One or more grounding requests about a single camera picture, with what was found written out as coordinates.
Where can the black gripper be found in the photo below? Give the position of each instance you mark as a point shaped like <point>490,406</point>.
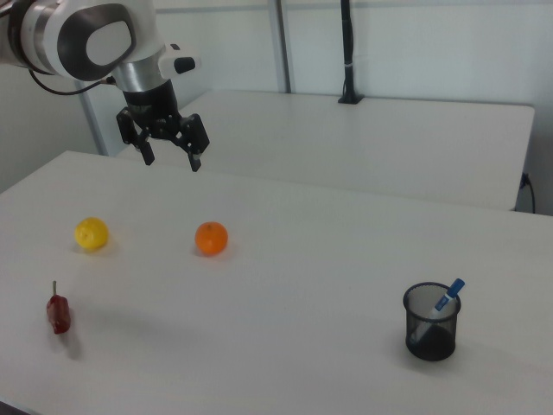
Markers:
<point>151,108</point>

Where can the white marker pen blue cap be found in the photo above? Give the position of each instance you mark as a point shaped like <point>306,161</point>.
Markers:
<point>447,297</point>

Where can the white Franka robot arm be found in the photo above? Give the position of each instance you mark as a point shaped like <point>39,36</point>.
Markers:
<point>99,43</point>

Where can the black mesh pen cup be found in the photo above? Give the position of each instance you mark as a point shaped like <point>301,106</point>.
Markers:
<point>432,337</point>

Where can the orange mandarin fruit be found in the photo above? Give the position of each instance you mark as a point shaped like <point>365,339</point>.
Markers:
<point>211,238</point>

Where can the white side table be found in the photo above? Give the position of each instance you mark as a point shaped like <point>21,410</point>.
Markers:
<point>345,142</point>

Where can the red chili pepper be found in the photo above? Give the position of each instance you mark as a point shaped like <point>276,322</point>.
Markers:
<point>59,314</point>

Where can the grey aluminium frame post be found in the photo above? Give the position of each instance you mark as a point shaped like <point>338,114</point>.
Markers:
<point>281,43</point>

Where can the black camera pole with base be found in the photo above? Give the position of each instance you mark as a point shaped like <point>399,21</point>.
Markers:
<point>347,43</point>

